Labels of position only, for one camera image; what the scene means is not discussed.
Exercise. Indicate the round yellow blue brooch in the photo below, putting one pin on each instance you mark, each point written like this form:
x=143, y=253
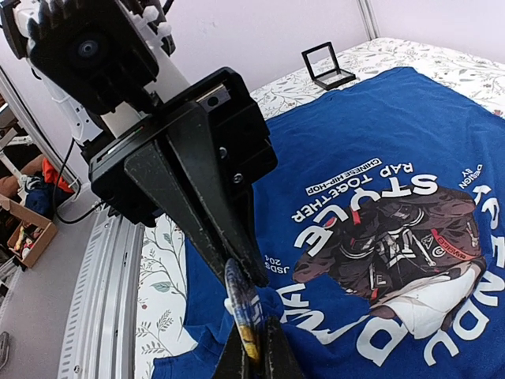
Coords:
x=244, y=305

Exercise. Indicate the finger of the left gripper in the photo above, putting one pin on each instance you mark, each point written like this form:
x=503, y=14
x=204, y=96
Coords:
x=156, y=171

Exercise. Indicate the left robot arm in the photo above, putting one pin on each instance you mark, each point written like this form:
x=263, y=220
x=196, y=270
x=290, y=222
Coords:
x=194, y=158

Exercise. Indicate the blue printed t-shirt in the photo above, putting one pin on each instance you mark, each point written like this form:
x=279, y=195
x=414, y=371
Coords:
x=382, y=232

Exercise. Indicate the brown cardboard box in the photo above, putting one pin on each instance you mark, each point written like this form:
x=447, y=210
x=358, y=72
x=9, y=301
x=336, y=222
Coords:
x=28, y=233

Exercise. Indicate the black brooch box yellow brooch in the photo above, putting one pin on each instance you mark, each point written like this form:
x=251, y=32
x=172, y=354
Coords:
x=323, y=67

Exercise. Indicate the left aluminium frame post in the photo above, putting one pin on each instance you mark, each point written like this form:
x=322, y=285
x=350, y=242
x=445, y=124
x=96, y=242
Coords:
x=369, y=19

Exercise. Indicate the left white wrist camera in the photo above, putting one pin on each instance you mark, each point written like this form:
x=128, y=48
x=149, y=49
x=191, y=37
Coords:
x=101, y=53

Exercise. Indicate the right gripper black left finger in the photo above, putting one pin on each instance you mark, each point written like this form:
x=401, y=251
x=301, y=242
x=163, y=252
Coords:
x=234, y=363

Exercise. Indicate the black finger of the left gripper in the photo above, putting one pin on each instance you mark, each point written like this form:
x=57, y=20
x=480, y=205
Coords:
x=228, y=204

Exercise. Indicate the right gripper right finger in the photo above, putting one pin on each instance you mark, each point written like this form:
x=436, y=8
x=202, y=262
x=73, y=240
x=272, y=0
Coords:
x=279, y=361

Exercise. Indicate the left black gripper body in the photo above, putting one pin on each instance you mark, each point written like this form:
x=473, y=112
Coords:
x=237, y=124

